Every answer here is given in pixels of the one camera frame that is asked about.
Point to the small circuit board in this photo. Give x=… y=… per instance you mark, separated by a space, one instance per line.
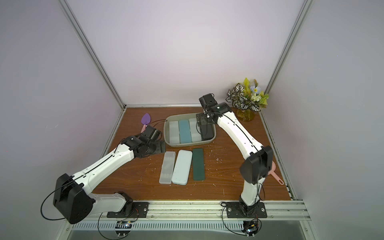
x=251 y=228
x=123 y=228

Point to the left small circuit board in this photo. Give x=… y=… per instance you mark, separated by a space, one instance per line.
x=123 y=228

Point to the aluminium corner post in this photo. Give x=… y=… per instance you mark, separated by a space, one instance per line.
x=289 y=43
x=90 y=50

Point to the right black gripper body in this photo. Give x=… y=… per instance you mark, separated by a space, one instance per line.
x=203 y=119

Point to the left aluminium corner post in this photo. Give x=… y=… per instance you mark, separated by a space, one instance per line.
x=90 y=50

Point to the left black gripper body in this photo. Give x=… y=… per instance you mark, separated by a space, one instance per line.
x=156 y=148

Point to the artificial flower plant in vase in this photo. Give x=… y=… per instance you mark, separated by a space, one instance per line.
x=248 y=99

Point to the aluminium front rail frame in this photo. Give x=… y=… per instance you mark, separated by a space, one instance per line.
x=167 y=215

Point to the dark green pencil case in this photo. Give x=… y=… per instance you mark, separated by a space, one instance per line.
x=198 y=164

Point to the teal ribbed pencil case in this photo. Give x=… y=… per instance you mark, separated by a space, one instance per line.
x=185 y=132

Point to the dark grey pencil case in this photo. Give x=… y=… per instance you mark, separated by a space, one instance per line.
x=206 y=132

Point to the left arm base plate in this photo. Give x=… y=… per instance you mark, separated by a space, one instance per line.
x=131 y=210

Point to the purple trowel pink handle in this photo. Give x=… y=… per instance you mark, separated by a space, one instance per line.
x=146 y=120

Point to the right small circuit board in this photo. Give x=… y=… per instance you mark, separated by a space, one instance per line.
x=251 y=228

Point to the pale blue white pencil case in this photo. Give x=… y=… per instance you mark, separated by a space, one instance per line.
x=182 y=167

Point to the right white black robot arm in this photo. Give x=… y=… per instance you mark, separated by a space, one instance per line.
x=257 y=158

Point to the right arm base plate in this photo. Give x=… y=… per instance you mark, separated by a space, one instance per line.
x=240 y=210

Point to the grey-green plastic storage box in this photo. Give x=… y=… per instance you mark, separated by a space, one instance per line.
x=184 y=117

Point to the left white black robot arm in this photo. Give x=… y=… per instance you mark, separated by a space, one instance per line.
x=74 y=197

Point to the right aluminium corner post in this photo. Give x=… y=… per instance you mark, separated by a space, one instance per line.
x=289 y=43

